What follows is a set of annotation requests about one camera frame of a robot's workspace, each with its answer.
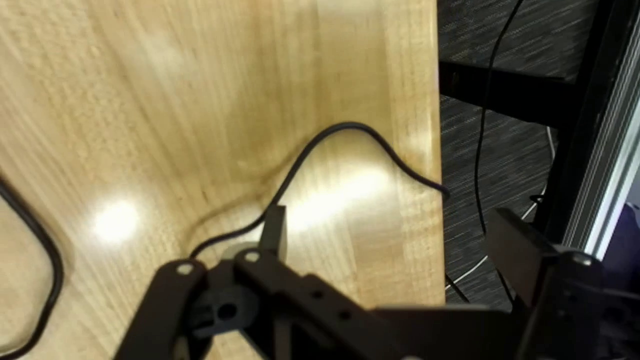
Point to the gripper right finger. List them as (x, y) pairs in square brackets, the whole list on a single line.
[(565, 295)]

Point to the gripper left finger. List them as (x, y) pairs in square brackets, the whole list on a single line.
[(280, 295)]

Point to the silver aluminium rail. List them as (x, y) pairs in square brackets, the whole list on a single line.
[(607, 165)]

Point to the black metal frame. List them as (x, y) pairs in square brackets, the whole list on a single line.
[(510, 92)]

